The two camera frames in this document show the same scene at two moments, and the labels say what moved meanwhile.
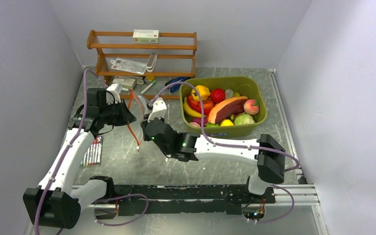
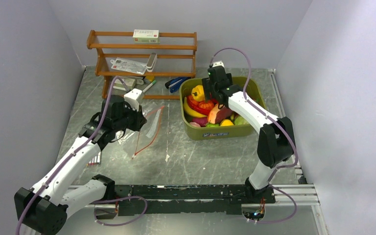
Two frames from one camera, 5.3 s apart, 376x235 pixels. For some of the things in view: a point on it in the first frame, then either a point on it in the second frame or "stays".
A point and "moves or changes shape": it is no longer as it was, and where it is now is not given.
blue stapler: x=176 y=87 stays
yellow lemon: x=226 y=122 stays
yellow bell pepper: x=203 y=91 stays
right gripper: x=143 y=124 → x=207 y=86
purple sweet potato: x=199 y=120 stays
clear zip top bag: x=138 y=107 moves or changes shape
